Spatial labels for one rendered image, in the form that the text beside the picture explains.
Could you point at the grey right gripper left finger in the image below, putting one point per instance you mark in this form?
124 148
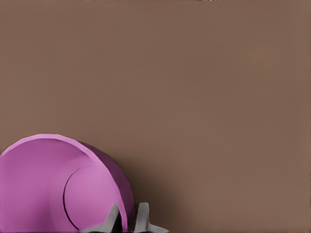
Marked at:
110 222

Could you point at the pink bowl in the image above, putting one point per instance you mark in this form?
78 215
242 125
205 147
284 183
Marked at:
48 184

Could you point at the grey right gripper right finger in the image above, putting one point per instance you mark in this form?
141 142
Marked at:
143 218

